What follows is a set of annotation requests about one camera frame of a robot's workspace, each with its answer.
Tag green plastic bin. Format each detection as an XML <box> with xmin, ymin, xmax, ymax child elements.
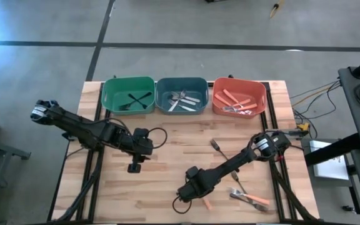
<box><xmin>101</xmin><ymin>76</ymin><xmax>156</xmax><ymax>116</ymax></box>

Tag orange plastic bin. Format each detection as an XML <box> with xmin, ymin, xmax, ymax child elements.
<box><xmin>211</xmin><ymin>77</ymin><xmax>268</xmax><ymax>119</ymax></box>

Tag black support beam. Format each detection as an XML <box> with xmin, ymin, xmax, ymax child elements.
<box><xmin>303</xmin><ymin>132</ymin><xmax>360</xmax><ymax>167</ymax></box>

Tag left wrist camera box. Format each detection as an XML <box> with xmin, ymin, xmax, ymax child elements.
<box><xmin>132</xmin><ymin>127</ymin><xmax>149</xmax><ymax>140</ymax></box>

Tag yellow connector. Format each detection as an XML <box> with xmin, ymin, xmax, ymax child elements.
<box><xmin>296</xmin><ymin>122</ymin><xmax>311</xmax><ymax>133</ymax></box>

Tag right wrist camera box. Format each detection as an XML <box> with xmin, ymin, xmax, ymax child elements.
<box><xmin>185</xmin><ymin>166</ymin><xmax>200</xmax><ymax>179</ymax></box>

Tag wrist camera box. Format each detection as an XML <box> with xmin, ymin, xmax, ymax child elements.
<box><xmin>185</xmin><ymin>166</ymin><xmax>200</xmax><ymax>179</ymax></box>
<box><xmin>132</xmin><ymin>127</ymin><xmax>149</xmax><ymax>140</ymax></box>

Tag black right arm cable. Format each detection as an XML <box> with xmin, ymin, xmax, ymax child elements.
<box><xmin>171</xmin><ymin>196</ymin><xmax>194</xmax><ymax>215</ymax></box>

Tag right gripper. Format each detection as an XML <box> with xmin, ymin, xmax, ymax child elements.
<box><xmin>177</xmin><ymin>174</ymin><xmax>215</xmax><ymax>204</ymax></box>

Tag black aluminium table frame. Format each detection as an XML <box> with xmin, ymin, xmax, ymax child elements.
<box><xmin>47</xmin><ymin>74</ymin><xmax>322</xmax><ymax>225</ymax></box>

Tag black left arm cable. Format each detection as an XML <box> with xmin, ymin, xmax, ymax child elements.
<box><xmin>147</xmin><ymin>126</ymin><xmax>169</xmax><ymax>150</ymax></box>

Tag black and yellow cables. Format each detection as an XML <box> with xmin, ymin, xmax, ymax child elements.
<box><xmin>289</xmin><ymin>79</ymin><xmax>342</xmax><ymax>140</ymax></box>

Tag dark teal plastic bin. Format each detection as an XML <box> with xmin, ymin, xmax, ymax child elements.
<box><xmin>154</xmin><ymin>77</ymin><xmax>209</xmax><ymax>116</ymax></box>

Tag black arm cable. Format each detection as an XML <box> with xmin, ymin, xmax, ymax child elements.
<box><xmin>147</xmin><ymin>126</ymin><xmax>169</xmax><ymax>150</ymax></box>
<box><xmin>171</xmin><ymin>196</ymin><xmax>194</xmax><ymax>215</ymax></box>

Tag white paper tray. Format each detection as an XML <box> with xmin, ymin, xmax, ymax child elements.
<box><xmin>309</xmin><ymin>139</ymin><xmax>350</xmax><ymax>181</ymax></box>

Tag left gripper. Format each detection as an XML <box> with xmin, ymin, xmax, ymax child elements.
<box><xmin>127</xmin><ymin>139</ymin><xmax>154</xmax><ymax>174</ymax></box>

